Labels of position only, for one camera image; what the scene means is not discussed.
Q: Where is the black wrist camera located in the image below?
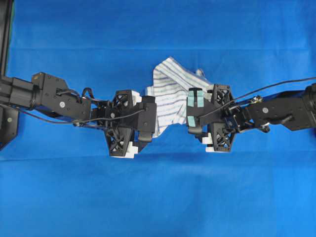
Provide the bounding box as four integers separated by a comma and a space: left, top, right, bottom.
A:
136, 96, 157, 143
186, 87, 212, 134

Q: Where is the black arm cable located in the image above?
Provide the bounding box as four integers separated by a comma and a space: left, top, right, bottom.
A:
0, 87, 149, 128
197, 77, 316, 119

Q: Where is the black frame post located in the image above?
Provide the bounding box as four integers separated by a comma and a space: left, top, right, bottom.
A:
0, 0, 14, 75

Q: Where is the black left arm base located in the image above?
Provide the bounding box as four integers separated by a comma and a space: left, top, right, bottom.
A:
0, 107, 19, 150

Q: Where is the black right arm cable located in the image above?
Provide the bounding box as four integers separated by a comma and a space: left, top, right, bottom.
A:
197, 77, 316, 119

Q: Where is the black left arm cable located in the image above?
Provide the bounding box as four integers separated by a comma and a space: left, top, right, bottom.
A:
0, 87, 149, 128

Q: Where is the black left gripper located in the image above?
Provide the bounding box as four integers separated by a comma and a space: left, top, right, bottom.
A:
91, 90, 148, 158

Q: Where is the white striped towel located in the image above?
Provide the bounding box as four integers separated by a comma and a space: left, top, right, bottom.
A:
145, 57, 214, 138

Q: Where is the blue table cloth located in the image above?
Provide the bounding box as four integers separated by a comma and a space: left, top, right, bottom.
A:
0, 0, 316, 237

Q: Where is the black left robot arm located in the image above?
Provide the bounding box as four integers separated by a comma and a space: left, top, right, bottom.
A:
0, 72, 156, 158

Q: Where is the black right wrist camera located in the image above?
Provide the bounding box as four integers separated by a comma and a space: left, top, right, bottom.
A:
186, 87, 212, 134

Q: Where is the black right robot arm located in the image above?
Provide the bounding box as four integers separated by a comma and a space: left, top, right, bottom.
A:
186, 84, 316, 153

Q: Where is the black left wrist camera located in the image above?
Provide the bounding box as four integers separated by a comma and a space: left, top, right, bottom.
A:
136, 96, 157, 143

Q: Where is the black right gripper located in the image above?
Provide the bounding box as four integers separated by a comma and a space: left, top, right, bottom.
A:
194, 84, 252, 152

